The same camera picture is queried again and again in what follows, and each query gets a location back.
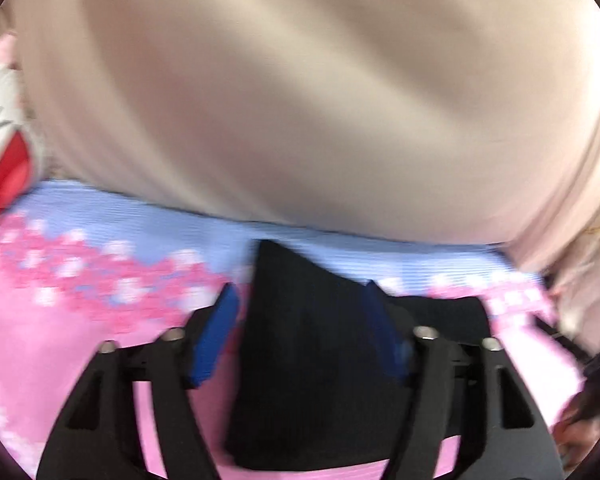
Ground pink floral bed sheet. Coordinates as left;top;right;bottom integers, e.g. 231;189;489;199
0;35;586;480

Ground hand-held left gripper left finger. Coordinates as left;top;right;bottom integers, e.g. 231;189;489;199
36;283;241;480

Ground black pants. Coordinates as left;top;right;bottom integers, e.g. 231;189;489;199
223;239;493;472

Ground beige curtain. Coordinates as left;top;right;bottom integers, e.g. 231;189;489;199
0;0;600;281

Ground pale pink crumpled cloth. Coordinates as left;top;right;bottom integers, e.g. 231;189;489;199
545;175;600;361

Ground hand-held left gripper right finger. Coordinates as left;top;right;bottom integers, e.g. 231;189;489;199
362;280;565;480

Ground white cartoon cat pillow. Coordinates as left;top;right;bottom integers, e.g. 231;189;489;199
0;62;48;221

